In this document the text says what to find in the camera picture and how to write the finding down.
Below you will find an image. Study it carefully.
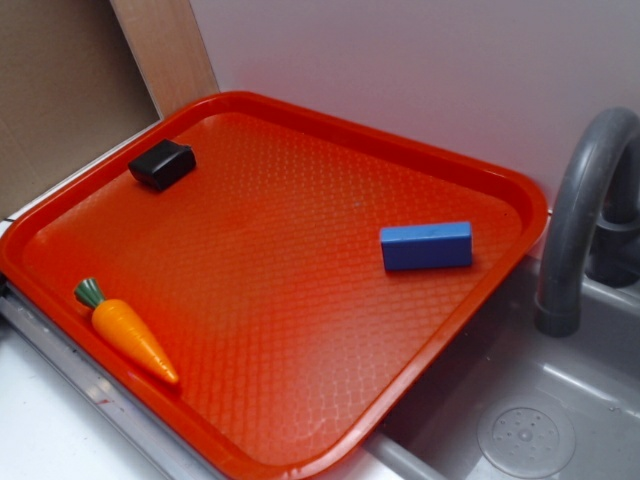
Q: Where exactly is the black rectangular block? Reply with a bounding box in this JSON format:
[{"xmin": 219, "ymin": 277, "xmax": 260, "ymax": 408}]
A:
[{"xmin": 128, "ymin": 140, "xmax": 196, "ymax": 191}]

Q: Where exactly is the orange plastic tray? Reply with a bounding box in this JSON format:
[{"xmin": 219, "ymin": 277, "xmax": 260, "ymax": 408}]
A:
[{"xmin": 1, "ymin": 92, "xmax": 547, "ymax": 479}]

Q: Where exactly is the orange toy carrot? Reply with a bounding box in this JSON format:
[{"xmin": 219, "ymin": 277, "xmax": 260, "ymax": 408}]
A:
[{"xmin": 74, "ymin": 278, "xmax": 179, "ymax": 385}]

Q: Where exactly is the blue rectangular block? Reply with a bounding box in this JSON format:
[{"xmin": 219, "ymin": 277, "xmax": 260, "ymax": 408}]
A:
[{"xmin": 380, "ymin": 221, "xmax": 473, "ymax": 271}]

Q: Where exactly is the grey plastic sink basin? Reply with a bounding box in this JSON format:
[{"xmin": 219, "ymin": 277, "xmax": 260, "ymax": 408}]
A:
[{"xmin": 363, "ymin": 259, "xmax": 640, "ymax": 480}]

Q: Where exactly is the grey toy faucet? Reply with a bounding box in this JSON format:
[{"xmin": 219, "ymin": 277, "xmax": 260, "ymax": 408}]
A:
[{"xmin": 535, "ymin": 107, "xmax": 639, "ymax": 337}]

